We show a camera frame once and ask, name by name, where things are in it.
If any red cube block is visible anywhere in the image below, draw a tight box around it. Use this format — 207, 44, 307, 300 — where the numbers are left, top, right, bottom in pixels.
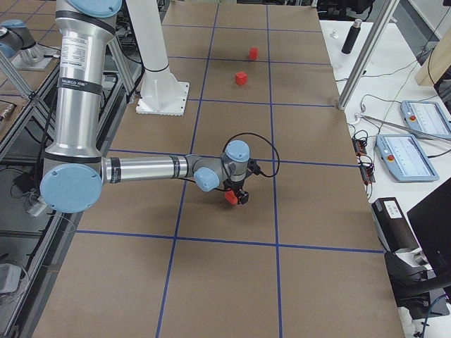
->
248, 47, 259, 61
224, 190, 238, 206
235, 71, 248, 85

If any red circuit board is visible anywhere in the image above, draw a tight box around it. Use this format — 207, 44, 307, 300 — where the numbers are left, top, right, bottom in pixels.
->
352, 137, 375, 186

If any black box white label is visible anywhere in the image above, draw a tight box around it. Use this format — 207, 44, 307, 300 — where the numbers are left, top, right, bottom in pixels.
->
371, 197, 419, 253

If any blue teach pendant near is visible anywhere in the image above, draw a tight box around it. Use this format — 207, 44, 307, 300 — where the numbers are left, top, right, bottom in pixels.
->
376, 134, 439, 182

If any blue teach pendant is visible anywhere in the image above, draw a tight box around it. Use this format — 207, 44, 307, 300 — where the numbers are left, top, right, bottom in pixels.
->
401, 101, 450, 139
376, 134, 439, 182

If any black water bottle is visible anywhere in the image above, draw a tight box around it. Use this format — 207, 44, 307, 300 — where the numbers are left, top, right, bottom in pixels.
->
341, 19, 362, 54

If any metal rod green tip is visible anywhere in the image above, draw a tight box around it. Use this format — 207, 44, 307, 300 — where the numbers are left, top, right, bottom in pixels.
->
355, 113, 450, 144

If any black computer monitor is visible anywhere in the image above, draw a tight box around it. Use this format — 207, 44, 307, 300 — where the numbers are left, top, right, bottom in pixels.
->
384, 180, 450, 306

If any blue teach pendant far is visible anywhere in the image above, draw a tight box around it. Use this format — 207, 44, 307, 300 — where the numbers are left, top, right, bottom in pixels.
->
401, 101, 450, 139

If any white box on floor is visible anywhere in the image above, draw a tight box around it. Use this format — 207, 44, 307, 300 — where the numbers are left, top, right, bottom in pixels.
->
0, 263, 22, 294

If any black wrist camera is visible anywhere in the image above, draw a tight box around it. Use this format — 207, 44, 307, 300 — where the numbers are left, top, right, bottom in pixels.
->
245, 158, 263, 178

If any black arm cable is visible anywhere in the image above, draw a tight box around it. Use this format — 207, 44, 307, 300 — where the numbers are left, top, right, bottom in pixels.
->
225, 132, 280, 178

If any white column pedestal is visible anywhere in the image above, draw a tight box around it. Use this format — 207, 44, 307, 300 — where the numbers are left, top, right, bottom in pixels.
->
126, 0, 190, 116

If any aluminium frame post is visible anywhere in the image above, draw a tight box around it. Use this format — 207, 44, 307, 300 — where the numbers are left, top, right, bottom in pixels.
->
337, 0, 400, 111

